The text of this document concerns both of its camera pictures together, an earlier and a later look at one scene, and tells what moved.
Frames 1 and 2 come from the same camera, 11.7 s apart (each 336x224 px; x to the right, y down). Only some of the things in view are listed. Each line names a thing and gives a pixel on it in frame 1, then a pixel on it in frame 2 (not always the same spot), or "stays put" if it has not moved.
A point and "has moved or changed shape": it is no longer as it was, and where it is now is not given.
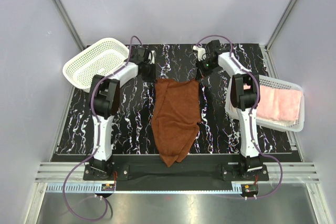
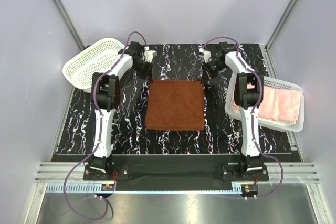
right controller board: x=249 y=190 stays put
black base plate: x=192 y=169 stays put
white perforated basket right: x=232 y=112 stays put
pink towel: x=280 y=104 stays put
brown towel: x=176 y=117 has moved or changed shape
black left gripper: x=152 y=77 → x=147 y=73
